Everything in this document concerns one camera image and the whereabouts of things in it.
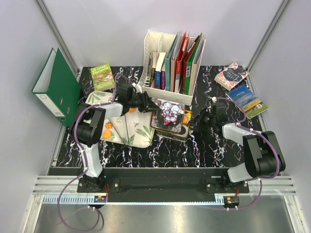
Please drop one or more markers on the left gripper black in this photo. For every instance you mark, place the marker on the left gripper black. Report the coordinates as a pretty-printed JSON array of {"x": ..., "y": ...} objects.
[{"x": 147, "y": 102}]

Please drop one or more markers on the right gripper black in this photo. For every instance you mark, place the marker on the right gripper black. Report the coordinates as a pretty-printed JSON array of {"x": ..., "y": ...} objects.
[{"x": 198, "y": 119}]

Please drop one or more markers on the orange round patterned cookie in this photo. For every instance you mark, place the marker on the orange round patterned cookie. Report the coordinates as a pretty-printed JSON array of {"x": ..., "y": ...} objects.
[{"x": 185, "y": 120}]

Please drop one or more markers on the black sandwich cookie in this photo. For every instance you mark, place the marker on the black sandwich cookie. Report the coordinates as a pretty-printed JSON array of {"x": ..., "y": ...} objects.
[{"x": 183, "y": 132}]

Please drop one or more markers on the gold tin lid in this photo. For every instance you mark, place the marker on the gold tin lid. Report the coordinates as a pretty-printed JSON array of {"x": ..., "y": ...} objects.
[{"x": 168, "y": 117}]

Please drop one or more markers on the gold cookie tin base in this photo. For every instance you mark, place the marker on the gold cookie tin base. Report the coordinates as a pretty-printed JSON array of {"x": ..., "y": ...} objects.
[{"x": 176, "y": 136}]

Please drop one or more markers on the metal serving tongs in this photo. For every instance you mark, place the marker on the metal serving tongs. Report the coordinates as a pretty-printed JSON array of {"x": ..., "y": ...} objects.
[{"x": 119, "y": 130}]

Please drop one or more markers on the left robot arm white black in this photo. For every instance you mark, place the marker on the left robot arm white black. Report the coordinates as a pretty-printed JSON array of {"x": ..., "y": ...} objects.
[{"x": 88, "y": 124}]

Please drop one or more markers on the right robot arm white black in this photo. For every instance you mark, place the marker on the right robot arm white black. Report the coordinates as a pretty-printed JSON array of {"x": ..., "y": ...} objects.
[{"x": 263, "y": 157}]

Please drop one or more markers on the floral patterned serving tray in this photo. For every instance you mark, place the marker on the floral patterned serving tray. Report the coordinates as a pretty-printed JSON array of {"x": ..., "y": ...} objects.
[{"x": 140, "y": 133}]

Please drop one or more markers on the white desk file organizer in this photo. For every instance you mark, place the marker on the white desk file organizer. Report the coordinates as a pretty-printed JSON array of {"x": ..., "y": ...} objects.
[{"x": 171, "y": 65}]

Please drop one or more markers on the orange cookie tray front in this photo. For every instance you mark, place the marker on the orange cookie tray front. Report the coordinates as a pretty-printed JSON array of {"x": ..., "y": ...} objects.
[{"x": 109, "y": 125}]

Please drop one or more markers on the floral cover paperback book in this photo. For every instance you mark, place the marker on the floral cover paperback book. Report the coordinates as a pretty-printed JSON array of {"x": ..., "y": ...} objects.
[{"x": 231, "y": 76}]

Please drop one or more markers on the green treehouse paperback book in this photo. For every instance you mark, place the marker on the green treehouse paperback book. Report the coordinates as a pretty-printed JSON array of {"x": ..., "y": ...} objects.
[{"x": 102, "y": 77}]

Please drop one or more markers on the blue landscape cover book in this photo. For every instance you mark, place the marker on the blue landscape cover book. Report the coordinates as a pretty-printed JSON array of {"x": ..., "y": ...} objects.
[{"x": 247, "y": 101}]

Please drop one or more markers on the green lever arch binder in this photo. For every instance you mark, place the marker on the green lever arch binder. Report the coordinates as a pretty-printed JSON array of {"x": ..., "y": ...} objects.
[{"x": 57, "y": 88}]

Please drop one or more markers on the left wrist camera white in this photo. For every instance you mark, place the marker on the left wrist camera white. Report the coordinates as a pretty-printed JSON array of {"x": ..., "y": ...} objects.
[{"x": 137, "y": 87}]

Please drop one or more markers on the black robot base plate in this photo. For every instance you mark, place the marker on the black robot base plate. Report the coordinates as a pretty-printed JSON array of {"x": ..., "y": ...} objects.
[{"x": 162, "y": 185}]

